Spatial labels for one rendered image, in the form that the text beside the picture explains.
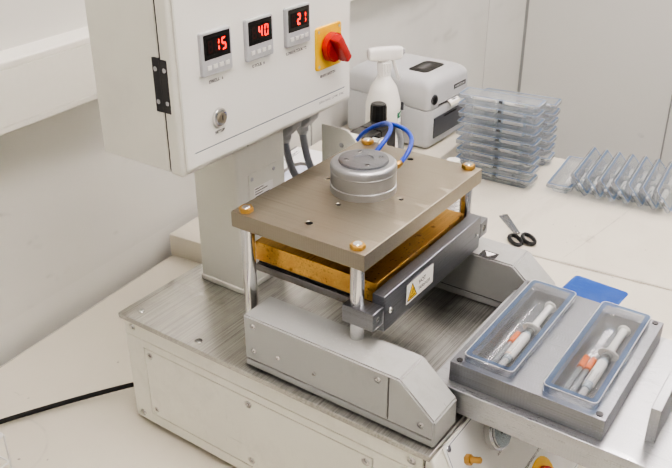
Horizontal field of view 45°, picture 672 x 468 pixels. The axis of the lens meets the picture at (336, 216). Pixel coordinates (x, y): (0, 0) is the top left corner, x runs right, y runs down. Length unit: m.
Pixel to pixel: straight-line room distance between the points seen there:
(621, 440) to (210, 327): 0.50
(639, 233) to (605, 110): 1.74
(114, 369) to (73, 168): 0.33
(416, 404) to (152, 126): 0.41
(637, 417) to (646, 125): 2.60
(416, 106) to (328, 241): 1.08
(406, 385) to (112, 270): 0.79
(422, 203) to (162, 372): 0.41
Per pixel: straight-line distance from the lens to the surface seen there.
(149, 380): 1.13
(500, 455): 0.97
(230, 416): 1.04
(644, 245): 1.69
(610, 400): 0.86
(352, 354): 0.86
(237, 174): 1.02
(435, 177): 1.00
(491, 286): 1.07
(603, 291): 1.51
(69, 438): 1.20
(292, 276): 0.94
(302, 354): 0.90
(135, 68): 0.91
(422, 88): 1.87
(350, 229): 0.87
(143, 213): 1.53
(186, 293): 1.11
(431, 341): 1.01
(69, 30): 1.34
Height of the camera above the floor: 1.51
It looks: 27 degrees down
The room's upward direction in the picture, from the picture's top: straight up
